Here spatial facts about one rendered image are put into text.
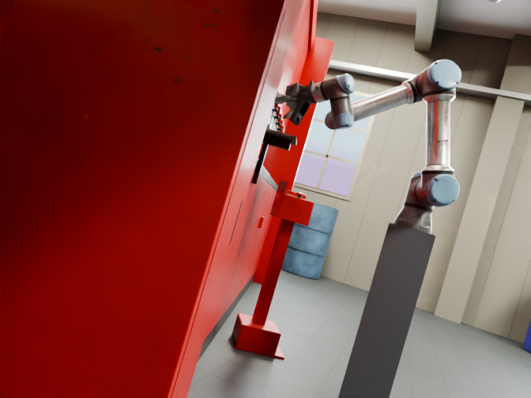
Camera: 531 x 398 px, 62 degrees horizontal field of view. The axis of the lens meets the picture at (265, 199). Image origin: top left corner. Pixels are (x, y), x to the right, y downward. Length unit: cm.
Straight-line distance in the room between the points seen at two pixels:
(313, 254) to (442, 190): 373
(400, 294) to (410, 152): 436
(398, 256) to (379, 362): 41
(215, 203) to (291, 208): 140
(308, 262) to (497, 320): 235
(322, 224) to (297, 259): 51
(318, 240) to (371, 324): 355
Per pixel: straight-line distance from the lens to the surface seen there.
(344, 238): 599
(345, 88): 168
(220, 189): 77
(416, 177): 188
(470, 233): 584
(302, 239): 530
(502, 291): 608
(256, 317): 228
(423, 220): 185
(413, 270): 182
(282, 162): 403
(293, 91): 179
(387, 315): 183
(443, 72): 179
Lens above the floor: 71
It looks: 1 degrees up
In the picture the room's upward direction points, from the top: 16 degrees clockwise
